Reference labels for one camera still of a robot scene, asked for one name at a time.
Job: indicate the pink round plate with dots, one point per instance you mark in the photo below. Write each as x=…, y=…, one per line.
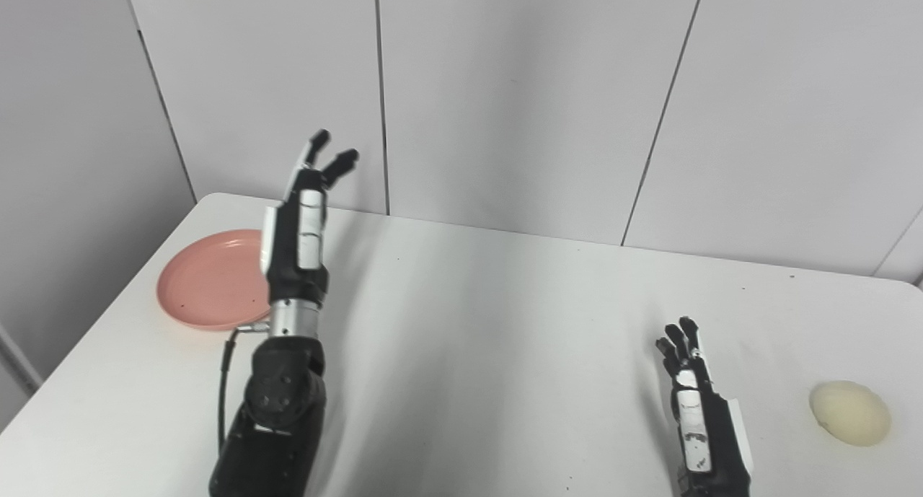
x=209, y=280

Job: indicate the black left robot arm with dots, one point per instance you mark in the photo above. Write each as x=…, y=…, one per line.
x=277, y=410

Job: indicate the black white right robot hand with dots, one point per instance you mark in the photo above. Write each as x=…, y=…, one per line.
x=703, y=432

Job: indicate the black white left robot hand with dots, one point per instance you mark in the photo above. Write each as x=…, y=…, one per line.
x=299, y=244

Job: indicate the cream steamed bun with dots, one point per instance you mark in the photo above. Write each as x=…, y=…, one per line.
x=851, y=413

